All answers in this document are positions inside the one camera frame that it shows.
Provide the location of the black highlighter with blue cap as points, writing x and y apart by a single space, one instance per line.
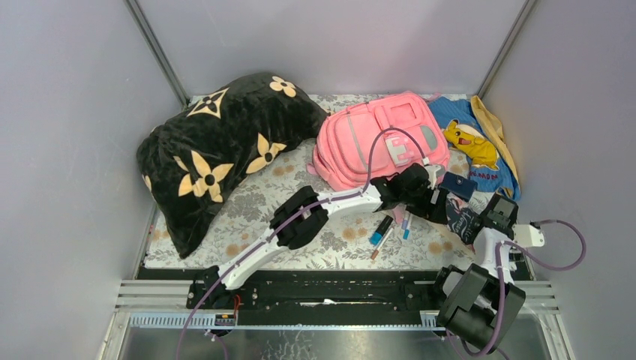
381 230

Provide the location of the pink student backpack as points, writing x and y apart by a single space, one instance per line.
380 137

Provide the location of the navy blue wallet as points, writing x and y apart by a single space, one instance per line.
461 187

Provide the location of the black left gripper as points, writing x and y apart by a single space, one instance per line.
433 206

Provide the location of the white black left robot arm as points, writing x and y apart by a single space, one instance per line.
298 221

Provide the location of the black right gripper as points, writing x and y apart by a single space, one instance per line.
511 224

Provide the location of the white marker with lilac cap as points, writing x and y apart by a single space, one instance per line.
405 221

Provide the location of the white marker with brown cap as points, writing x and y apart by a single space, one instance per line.
381 243

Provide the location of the floral table mat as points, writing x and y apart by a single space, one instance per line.
343 243

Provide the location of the white marker with blue cap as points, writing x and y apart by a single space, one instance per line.
406 234

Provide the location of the blue Pokemon t-shirt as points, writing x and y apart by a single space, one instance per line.
463 133

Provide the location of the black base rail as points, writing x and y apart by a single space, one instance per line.
291 300

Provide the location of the black pillow with beige flowers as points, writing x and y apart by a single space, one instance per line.
193 161

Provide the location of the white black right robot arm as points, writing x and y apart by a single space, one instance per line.
482 302

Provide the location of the Little Women book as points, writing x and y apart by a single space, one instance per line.
462 219

